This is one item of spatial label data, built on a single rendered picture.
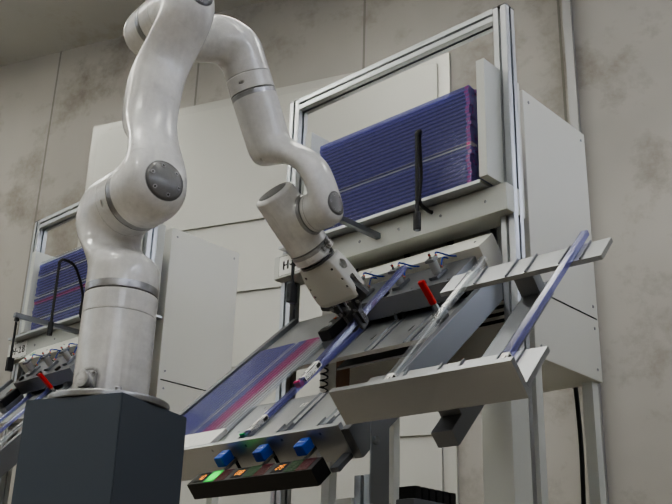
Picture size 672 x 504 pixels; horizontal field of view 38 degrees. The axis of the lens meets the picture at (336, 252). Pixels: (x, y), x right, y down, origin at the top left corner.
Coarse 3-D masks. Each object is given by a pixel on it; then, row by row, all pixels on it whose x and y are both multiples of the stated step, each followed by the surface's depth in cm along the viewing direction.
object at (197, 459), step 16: (288, 432) 183; (304, 432) 180; (320, 432) 178; (336, 432) 176; (192, 448) 200; (208, 448) 197; (224, 448) 195; (240, 448) 192; (272, 448) 187; (288, 448) 184; (320, 448) 180; (336, 448) 177; (192, 464) 203; (208, 464) 200; (240, 464) 194; (256, 464) 191
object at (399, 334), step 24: (432, 312) 220; (288, 336) 260; (312, 336) 249; (360, 336) 229; (384, 336) 219; (408, 336) 211; (312, 360) 229; (336, 360) 222; (360, 360) 226; (384, 360) 220
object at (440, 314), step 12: (480, 264) 192; (468, 276) 188; (456, 288) 185; (456, 300) 182; (444, 312) 178; (432, 324) 174; (420, 336) 171; (408, 348) 168; (408, 360) 166; (396, 372) 162
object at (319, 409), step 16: (288, 400) 208; (304, 400) 204; (320, 400) 199; (256, 416) 208; (272, 416) 203; (288, 416) 199; (304, 416) 194; (320, 416) 190; (336, 416) 185; (240, 432) 203; (256, 432) 198; (272, 432) 194
